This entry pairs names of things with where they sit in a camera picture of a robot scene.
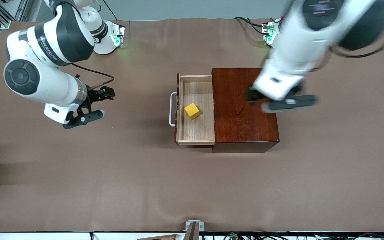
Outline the yellow wooden block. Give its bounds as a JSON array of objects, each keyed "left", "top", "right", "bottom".
[{"left": 184, "top": 103, "right": 201, "bottom": 121}]

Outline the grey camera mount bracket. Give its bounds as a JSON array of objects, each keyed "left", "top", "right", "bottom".
[{"left": 184, "top": 220, "right": 205, "bottom": 240}]

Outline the tan wooden board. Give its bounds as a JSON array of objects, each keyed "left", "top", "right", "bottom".
[{"left": 137, "top": 234, "right": 178, "bottom": 240}]

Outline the brown table cover cloth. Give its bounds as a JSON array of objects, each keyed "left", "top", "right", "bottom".
[{"left": 0, "top": 17, "right": 384, "bottom": 233}]

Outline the dark red wooden cabinet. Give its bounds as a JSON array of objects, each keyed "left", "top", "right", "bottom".
[{"left": 211, "top": 67, "right": 281, "bottom": 154}]

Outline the wooden drawer with white handle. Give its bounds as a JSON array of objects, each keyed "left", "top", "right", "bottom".
[{"left": 169, "top": 73, "right": 216, "bottom": 146}]

